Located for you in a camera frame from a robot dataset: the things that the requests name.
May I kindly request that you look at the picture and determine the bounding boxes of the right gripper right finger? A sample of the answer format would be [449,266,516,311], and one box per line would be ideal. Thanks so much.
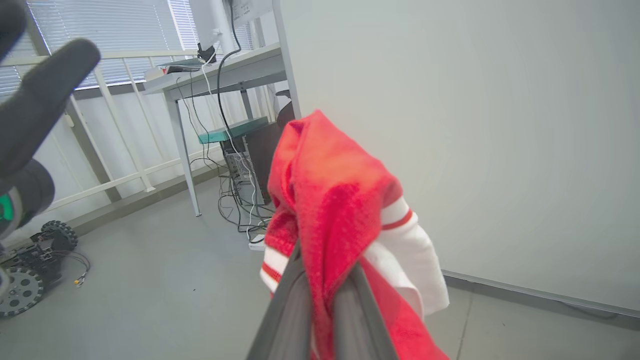
[332,261,399,360]

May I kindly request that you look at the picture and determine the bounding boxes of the black omni wheel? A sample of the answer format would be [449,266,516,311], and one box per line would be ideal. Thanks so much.
[0,266,45,319]
[41,220,79,252]

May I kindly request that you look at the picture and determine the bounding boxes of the black office chair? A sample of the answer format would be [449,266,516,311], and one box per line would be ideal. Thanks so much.
[275,89,297,129]

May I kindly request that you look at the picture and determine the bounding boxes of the grey desk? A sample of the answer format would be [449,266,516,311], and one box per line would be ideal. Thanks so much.
[142,42,288,218]

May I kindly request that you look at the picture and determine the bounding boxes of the white railing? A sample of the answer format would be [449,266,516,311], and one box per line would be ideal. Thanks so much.
[0,48,223,213]

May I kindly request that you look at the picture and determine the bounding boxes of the flat device on desk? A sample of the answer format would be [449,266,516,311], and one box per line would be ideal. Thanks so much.
[158,57,207,75]

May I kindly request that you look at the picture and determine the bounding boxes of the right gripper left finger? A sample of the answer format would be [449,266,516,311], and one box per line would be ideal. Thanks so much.
[246,239,314,360]

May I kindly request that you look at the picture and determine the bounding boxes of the computer tower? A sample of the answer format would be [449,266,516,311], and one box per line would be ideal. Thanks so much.
[221,121,287,207]

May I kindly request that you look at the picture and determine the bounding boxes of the green flat box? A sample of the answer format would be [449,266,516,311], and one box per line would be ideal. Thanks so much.
[197,116,271,145]

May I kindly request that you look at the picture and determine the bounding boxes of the red garment with white stripes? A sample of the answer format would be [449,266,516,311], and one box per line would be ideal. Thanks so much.
[259,109,451,360]

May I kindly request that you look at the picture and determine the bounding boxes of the window blinds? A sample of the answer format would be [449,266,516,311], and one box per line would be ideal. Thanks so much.
[0,0,256,97]

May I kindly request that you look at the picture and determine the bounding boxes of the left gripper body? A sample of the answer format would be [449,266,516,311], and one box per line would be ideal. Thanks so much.
[0,159,56,242]

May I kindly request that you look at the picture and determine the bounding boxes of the white monitor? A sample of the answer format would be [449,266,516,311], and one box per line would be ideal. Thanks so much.
[188,0,274,65]

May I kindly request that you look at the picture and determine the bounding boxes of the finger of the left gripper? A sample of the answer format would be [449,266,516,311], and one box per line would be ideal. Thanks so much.
[0,38,102,179]
[0,0,28,60]

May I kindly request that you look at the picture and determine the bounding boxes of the black cable bundle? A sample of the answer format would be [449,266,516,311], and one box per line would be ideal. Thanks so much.
[175,0,277,244]

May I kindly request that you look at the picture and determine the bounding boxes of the white partition panel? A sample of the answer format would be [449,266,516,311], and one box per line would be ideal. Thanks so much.
[272,0,640,319]

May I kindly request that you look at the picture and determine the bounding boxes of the black wheeled robot chassis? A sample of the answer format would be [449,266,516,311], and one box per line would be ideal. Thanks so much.
[0,220,92,319]

